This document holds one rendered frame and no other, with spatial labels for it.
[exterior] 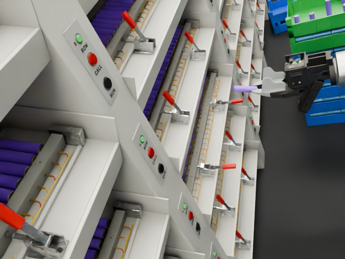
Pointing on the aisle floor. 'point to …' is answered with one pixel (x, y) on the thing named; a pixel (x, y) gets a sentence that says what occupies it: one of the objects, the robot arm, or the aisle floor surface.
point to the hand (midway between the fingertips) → (257, 90)
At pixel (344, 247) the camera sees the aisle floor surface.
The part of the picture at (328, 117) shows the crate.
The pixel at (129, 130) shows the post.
